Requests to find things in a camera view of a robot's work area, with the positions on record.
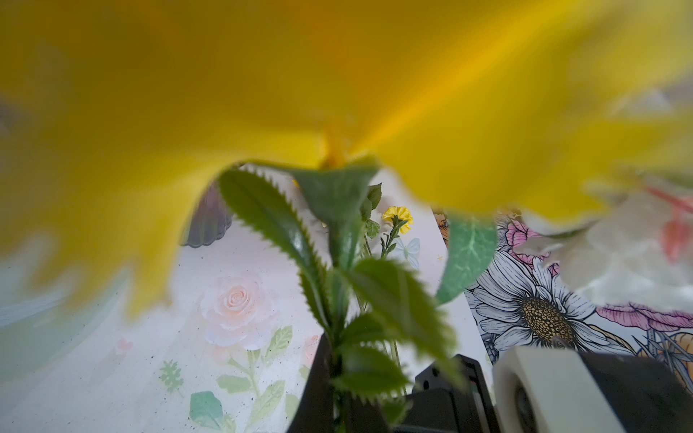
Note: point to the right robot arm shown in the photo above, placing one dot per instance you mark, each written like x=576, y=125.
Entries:
x=552, y=390

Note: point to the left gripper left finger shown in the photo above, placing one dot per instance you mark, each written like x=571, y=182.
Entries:
x=315, y=413

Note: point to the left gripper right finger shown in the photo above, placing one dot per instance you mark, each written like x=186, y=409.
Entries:
x=364, y=418

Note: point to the floral table mat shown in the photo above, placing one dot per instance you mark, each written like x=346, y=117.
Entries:
x=229, y=352

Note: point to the white rose bunch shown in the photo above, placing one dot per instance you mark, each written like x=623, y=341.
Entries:
x=639, y=253

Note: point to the yellow carnation stem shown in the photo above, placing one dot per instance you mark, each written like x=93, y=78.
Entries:
x=396, y=221
x=116, y=115

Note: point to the back ribbed glass vase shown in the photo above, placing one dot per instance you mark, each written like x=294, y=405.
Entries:
x=210, y=220

